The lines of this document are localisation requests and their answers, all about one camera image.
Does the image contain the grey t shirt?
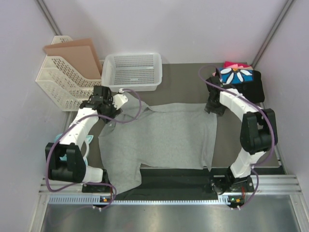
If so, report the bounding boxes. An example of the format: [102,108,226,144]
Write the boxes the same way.
[98,95,217,193]

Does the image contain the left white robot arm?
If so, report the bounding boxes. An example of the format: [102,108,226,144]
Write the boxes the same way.
[45,86,128,192]

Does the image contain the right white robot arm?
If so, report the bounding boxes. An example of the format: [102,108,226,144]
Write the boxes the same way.
[205,76,278,195]

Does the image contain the cream perforated file organizer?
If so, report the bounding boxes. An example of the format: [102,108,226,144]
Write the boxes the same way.
[36,36,101,112]

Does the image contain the teal cat ear headphones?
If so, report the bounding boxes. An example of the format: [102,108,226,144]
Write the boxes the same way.
[54,134,94,165]

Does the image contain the white perforated plastic basket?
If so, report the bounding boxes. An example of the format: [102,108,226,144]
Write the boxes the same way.
[101,53,163,92]

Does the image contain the black folded flower t shirt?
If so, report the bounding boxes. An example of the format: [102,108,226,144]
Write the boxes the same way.
[215,68,265,103]

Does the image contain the pink folded t shirt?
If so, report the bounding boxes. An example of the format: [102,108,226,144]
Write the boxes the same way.
[223,61,253,70]

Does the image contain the brown cardboard folder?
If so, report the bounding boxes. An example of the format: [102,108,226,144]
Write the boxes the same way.
[43,38,102,80]

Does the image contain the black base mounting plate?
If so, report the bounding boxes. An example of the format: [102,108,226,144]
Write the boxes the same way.
[54,167,256,201]

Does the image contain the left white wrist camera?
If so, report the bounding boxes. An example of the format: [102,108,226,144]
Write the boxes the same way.
[112,88,128,110]

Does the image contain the grey slotted cable duct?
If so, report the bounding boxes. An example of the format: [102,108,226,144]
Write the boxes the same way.
[48,195,240,205]

